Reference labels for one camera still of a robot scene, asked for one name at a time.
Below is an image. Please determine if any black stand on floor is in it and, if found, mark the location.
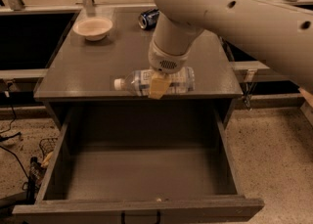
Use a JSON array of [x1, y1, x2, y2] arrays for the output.
[[0, 157, 44, 209]]

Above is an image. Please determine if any clear bottle with blue label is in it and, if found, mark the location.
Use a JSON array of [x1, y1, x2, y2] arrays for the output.
[[113, 67, 195, 96]]

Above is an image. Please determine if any open grey top drawer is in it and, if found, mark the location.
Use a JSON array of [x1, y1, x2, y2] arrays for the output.
[[14, 106, 264, 224]]

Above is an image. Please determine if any blue soda can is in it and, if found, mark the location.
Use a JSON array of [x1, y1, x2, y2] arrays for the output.
[[138, 9, 159, 30]]

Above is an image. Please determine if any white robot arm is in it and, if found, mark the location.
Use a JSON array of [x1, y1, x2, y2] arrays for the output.
[[149, 0, 313, 93]]

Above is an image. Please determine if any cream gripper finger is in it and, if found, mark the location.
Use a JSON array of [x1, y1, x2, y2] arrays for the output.
[[149, 72, 171, 100]]

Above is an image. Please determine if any white bowl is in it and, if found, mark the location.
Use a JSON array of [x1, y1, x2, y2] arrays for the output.
[[73, 17, 113, 41]]

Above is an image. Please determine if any grey cabinet with counter top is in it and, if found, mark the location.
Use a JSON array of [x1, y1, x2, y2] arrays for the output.
[[34, 5, 242, 126]]

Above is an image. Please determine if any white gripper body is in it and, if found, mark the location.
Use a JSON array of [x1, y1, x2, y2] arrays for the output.
[[148, 40, 190, 73]]

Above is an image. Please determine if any black drawer handle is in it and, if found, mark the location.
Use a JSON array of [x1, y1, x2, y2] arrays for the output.
[[120, 211, 161, 224]]

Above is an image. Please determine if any black wire basket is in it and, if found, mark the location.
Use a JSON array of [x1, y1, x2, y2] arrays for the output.
[[39, 138, 58, 157]]

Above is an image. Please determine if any black floor cable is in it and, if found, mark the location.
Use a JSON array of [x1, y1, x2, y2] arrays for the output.
[[0, 104, 30, 180]]

